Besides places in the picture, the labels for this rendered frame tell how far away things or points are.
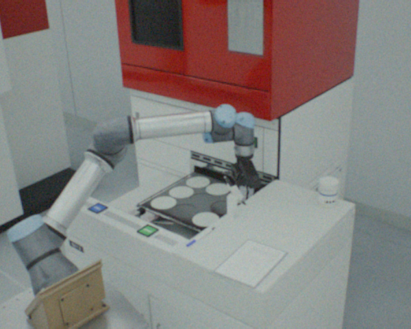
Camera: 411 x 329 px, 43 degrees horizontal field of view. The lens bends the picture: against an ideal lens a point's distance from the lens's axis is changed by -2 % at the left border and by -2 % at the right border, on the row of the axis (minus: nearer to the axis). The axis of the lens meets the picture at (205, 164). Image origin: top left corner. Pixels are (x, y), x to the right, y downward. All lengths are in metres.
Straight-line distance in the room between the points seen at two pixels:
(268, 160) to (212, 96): 0.34
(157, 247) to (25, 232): 0.42
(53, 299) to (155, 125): 0.63
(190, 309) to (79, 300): 0.38
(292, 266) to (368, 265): 1.73
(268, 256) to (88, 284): 0.56
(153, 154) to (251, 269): 1.10
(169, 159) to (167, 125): 0.75
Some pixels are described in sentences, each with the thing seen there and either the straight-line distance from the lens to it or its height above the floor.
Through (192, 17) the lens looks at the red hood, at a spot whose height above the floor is 1.58.
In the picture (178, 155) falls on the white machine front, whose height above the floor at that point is 0.93.
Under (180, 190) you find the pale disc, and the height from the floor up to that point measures 0.90.
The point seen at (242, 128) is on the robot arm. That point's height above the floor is 1.23.
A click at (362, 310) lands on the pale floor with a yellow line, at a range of 3.01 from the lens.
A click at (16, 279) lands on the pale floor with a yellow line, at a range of 3.39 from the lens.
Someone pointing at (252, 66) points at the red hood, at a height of 1.43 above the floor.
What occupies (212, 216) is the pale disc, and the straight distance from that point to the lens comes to 1.99.
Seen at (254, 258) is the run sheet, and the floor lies 0.97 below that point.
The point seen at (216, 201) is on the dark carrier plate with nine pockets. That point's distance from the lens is 2.09.
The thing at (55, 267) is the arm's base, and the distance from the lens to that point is 1.61.
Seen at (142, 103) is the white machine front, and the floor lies 1.14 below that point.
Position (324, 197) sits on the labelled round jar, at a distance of 1.92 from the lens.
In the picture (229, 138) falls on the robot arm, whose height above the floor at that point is 1.20.
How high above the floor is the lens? 1.94
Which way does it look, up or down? 26 degrees down
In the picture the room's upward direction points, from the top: 2 degrees counter-clockwise
